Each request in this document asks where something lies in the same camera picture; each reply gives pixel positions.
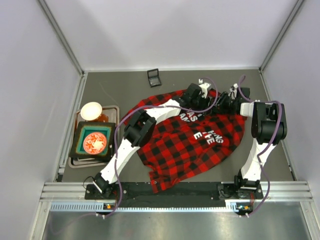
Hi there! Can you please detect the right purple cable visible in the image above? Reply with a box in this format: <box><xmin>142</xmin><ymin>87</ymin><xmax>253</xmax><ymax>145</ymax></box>
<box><xmin>237</xmin><ymin>74</ymin><xmax>286</xmax><ymax>219</ymax></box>

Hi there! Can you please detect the metal tray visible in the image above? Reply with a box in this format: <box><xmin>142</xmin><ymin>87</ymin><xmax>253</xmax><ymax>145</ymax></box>
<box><xmin>68</xmin><ymin>102</ymin><xmax>120</xmax><ymax>169</ymax></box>

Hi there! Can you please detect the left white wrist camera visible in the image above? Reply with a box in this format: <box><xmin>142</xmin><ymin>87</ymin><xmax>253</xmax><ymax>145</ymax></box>
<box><xmin>198</xmin><ymin>78</ymin><xmax>211</xmax><ymax>94</ymax></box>

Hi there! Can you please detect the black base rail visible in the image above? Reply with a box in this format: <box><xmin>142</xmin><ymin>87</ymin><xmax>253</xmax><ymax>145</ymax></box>
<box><xmin>84</xmin><ymin>181</ymin><xmax>264</xmax><ymax>208</ymax></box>

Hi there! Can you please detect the red black plaid shirt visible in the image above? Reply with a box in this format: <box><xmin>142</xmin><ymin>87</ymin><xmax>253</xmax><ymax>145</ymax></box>
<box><xmin>120</xmin><ymin>89</ymin><xmax>248</xmax><ymax>194</ymax></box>

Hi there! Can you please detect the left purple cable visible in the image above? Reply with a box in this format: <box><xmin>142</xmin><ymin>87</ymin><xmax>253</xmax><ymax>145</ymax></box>
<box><xmin>95</xmin><ymin>76</ymin><xmax>220</xmax><ymax>219</ymax></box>

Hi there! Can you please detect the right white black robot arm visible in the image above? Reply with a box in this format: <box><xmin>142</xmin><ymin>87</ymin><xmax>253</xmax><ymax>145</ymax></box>
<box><xmin>214</xmin><ymin>86</ymin><xmax>288</xmax><ymax>199</ymax></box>

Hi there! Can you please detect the white bowl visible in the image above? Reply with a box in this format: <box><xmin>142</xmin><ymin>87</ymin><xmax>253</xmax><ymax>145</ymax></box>
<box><xmin>80</xmin><ymin>102</ymin><xmax>103</xmax><ymax>121</ymax></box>

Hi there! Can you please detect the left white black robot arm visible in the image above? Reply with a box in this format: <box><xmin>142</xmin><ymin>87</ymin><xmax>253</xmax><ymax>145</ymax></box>
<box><xmin>92</xmin><ymin>80</ymin><xmax>213</xmax><ymax>198</ymax></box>

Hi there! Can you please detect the purple cable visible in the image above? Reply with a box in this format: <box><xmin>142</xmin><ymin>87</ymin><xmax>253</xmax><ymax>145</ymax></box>
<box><xmin>237</xmin><ymin>74</ymin><xmax>286</xmax><ymax>219</ymax></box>
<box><xmin>95</xmin><ymin>76</ymin><xmax>220</xmax><ymax>219</ymax></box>

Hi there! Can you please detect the small black open box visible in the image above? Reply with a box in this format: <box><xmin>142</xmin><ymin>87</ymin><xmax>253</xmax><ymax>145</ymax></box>
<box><xmin>147</xmin><ymin>68</ymin><xmax>162</xmax><ymax>88</ymax></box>

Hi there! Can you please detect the green black square dish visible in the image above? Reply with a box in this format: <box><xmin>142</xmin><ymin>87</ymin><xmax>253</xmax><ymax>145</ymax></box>
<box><xmin>69</xmin><ymin>121</ymin><xmax>116</xmax><ymax>162</ymax></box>

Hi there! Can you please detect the red patterned plate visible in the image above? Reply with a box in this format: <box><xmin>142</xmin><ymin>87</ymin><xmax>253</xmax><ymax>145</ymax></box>
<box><xmin>83</xmin><ymin>132</ymin><xmax>107</xmax><ymax>155</ymax></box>

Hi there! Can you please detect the amber glass cup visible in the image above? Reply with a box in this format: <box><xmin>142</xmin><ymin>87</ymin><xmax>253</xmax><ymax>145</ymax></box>
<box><xmin>94</xmin><ymin>113</ymin><xmax>109</xmax><ymax>123</ymax></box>

